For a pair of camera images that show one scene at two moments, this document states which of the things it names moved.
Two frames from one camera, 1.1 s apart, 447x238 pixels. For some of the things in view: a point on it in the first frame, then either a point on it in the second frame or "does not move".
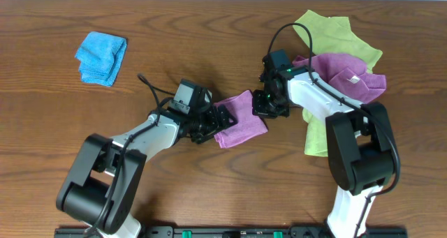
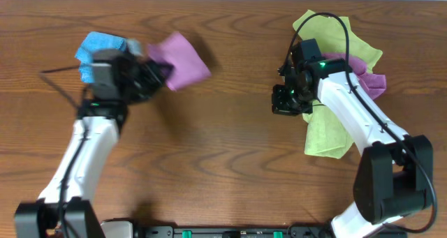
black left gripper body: (216, 121) → (149, 75)
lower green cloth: (316, 139) does not move
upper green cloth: (333, 35) does not move
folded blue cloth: (100, 57) does not move
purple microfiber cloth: (248, 125) → (188, 67)
